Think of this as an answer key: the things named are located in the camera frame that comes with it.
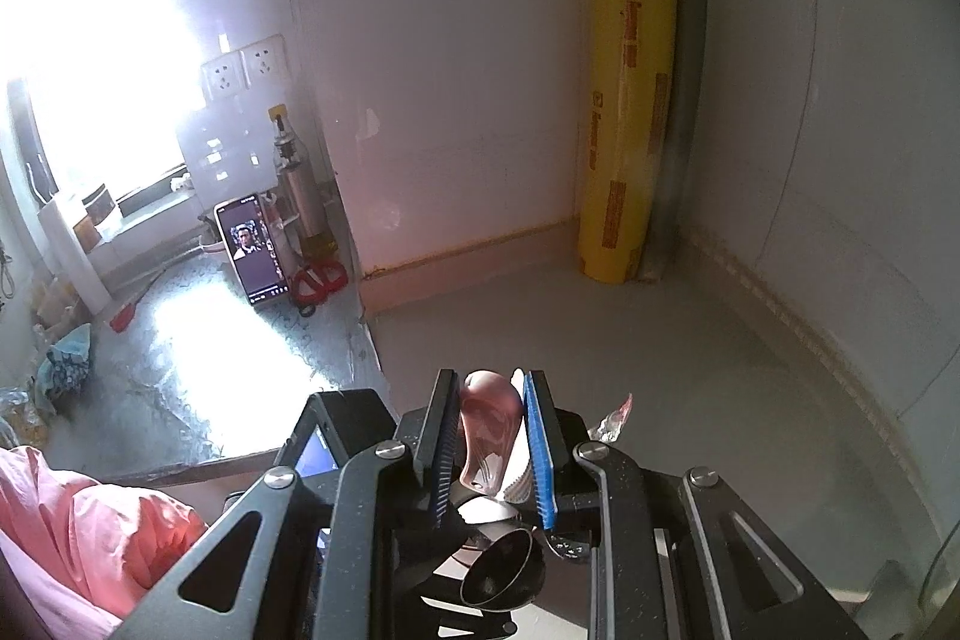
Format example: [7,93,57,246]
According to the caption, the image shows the red scissors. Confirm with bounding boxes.
[291,261,350,315]

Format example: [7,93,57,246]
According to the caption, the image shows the grey vertical pipe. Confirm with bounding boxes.
[652,0,710,281]

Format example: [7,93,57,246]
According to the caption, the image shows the blue patterned cloth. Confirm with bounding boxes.
[36,323,92,397]

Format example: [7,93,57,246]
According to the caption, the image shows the black long-handled spoon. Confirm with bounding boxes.
[457,527,548,611]

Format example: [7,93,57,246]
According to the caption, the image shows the glass pot lid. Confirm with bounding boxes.
[881,505,960,640]

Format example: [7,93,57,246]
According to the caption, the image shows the bamboo chopsticks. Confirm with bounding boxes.
[587,392,635,444]

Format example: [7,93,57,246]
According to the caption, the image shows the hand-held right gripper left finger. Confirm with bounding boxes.
[112,370,460,640]

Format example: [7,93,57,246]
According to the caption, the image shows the white switch panel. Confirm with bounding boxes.
[178,104,260,191]

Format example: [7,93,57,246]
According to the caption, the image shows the jar with dark lid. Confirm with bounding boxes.
[75,182,121,244]

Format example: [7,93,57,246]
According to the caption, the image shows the pink handled kitchen tool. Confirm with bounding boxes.
[459,368,530,506]

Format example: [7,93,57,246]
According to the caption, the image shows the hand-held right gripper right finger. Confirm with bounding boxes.
[523,370,871,640]

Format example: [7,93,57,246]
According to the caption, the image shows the white wall socket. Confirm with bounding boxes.
[201,53,247,103]
[238,34,287,85]

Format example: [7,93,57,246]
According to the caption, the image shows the oil dispenser bottle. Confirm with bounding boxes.
[266,104,338,255]

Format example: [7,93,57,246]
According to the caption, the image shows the patterned silver foil sheet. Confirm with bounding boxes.
[45,265,387,472]

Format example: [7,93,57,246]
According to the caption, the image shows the pink cloth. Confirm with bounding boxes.
[0,445,211,640]

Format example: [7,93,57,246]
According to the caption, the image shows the red screwdriver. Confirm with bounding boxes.
[109,280,162,332]

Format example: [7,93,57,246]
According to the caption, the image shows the yellow cling wrap roll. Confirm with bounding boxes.
[577,0,680,285]

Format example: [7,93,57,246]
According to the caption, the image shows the smartphone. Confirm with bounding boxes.
[214,195,290,304]

